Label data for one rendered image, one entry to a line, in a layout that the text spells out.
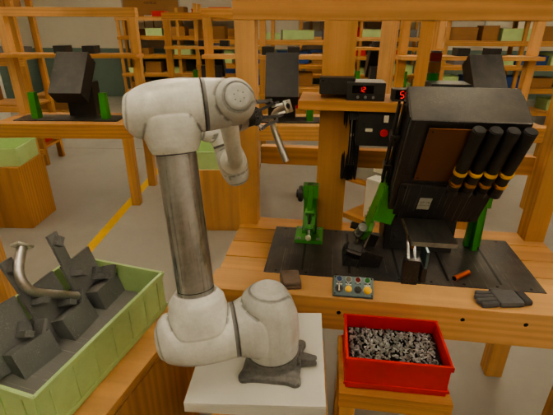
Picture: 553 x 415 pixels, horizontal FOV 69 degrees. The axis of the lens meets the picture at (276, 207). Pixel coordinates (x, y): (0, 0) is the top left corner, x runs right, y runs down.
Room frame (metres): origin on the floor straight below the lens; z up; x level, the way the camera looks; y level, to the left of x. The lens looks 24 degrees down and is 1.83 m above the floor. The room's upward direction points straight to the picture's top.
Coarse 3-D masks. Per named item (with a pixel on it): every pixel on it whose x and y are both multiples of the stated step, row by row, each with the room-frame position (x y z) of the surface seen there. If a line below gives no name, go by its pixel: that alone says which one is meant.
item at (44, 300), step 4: (32, 296) 1.09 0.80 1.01; (44, 296) 1.08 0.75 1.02; (48, 296) 1.09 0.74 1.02; (32, 300) 1.09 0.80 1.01; (36, 300) 1.08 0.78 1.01; (40, 300) 1.07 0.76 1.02; (44, 300) 1.07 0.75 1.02; (48, 300) 1.08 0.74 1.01; (60, 300) 1.16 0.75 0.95; (64, 300) 1.15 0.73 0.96; (68, 300) 1.15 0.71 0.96; (72, 300) 1.15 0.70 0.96; (76, 300) 1.16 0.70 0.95; (32, 304) 1.08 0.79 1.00; (36, 304) 1.07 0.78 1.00; (40, 304) 1.08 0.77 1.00; (60, 304) 1.15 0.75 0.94; (64, 304) 1.14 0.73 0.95; (68, 304) 1.14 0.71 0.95; (72, 304) 1.14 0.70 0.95; (76, 304) 1.15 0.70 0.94
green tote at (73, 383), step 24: (120, 264) 1.38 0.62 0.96; (144, 288) 1.22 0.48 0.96; (120, 312) 1.08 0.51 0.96; (144, 312) 1.19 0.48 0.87; (96, 336) 0.97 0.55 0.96; (120, 336) 1.06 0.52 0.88; (72, 360) 0.87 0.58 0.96; (96, 360) 0.95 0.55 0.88; (120, 360) 1.04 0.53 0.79; (48, 384) 0.79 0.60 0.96; (72, 384) 0.86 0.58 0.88; (96, 384) 0.93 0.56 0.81; (0, 408) 0.79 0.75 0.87; (24, 408) 0.75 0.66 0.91; (48, 408) 0.77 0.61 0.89; (72, 408) 0.83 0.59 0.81
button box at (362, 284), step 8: (336, 280) 1.30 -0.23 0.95; (344, 280) 1.30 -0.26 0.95; (352, 280) 1.29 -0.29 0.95; (360, 280) 1.29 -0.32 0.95; (344, 288) 1.27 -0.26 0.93; (352, 288) 1.27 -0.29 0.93; (344, 296) 1.25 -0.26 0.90; (352, 296) 1.25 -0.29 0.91; (360, 296) 1.24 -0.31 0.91; (368, 296) 1.24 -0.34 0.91
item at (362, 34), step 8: (360, 24) 10.80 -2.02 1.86; (416, 24) 11.21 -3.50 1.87; (320, 32) 10.87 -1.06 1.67; (360, 32) 10.80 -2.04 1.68; (368, 32) 10.86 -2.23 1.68; (376, 32) 10.85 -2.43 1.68; (416, 32) 10.84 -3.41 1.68; (360, 40) 10.76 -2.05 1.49; (368, 40) 10.76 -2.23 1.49; (376, 40) 10.76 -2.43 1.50; (416, 40) 10.74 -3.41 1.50; (360, 56) 10.81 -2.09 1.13; (408, 64) 11.19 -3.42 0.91; (320, 72) 10.89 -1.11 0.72; (360, 72) 10.86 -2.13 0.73; (408, 72) 10.83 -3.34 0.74; (408, 80) 11.21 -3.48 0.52
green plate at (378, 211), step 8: (384, 184) 1.48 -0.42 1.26; (376, 192) 1.56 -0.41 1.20; (384, 192) 1.46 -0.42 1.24; (376, 200) 1.51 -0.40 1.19; (384, 200) 1.47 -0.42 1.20; (376, 208) 1.46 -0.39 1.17; (384, 208) 1.47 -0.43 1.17; (368, 216) 1.54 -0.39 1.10; (376, 216) 1.47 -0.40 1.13; (384, 216) 1.47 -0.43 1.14; (392, 216) 1.46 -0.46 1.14
